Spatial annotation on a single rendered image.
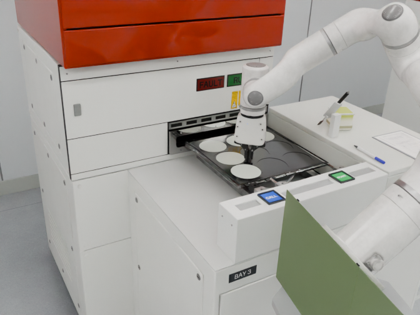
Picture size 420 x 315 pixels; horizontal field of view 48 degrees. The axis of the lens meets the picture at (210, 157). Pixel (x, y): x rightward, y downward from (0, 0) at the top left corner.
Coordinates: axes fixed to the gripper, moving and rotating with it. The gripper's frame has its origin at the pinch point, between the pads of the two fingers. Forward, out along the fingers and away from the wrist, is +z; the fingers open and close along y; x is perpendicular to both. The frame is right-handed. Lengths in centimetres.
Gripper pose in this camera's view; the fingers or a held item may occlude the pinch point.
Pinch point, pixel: (249, 155)
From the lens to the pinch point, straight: 163.6
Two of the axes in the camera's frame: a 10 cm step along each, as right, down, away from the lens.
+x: 2.4, -4.2, 8.7
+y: 9.7, 1.4, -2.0
